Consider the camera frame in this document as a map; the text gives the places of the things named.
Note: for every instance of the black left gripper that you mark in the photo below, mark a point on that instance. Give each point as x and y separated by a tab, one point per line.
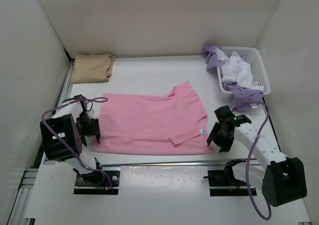
94	130

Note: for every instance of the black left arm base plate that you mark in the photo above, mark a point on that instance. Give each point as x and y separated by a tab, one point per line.
98	184

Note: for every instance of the pink t shirt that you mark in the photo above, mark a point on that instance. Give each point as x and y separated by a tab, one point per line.
175	124

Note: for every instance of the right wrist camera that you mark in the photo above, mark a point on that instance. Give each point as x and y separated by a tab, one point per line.
224	114

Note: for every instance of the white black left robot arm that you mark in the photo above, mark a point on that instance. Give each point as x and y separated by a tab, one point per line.
64	131

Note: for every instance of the lavender t shirt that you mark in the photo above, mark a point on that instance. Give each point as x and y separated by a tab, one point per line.
243	99

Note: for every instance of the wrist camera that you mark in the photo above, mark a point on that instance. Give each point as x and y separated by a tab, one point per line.
78	98
224	114

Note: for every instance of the white plastic laundry basket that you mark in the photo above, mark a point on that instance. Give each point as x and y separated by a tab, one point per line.
253	57

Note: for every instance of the aluminium frame rail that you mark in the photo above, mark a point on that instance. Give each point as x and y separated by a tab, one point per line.
149	76

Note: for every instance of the white t shirt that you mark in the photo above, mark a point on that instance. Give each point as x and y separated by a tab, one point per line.
236	72

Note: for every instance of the beige t shirt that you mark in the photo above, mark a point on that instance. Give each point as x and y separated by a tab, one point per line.
92	68

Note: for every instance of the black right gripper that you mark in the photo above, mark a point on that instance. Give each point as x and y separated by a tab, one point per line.
225	145

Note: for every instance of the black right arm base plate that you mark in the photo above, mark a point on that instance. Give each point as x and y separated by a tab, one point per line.
220	186

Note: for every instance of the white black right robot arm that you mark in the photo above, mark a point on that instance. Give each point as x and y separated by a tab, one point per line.
280	179

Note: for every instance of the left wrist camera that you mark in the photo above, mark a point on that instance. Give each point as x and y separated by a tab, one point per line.
78	98

